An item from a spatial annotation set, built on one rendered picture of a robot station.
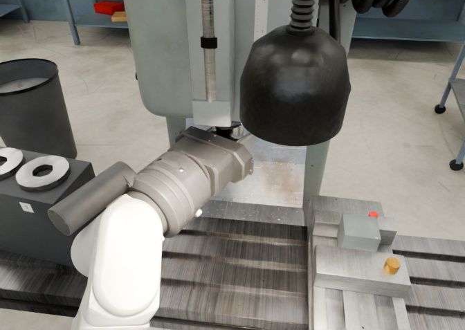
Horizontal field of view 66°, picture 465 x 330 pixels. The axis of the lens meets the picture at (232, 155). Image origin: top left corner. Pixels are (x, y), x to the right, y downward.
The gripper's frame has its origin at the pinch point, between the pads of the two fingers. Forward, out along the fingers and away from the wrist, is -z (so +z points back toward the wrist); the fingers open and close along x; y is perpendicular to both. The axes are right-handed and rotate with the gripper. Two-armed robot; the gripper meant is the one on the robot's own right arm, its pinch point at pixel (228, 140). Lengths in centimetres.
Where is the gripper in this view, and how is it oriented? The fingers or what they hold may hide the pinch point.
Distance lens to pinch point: 55.3
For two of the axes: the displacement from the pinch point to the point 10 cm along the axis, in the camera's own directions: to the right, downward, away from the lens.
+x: -8.5, -3.2, 4.2
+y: -0.1, 8.0, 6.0
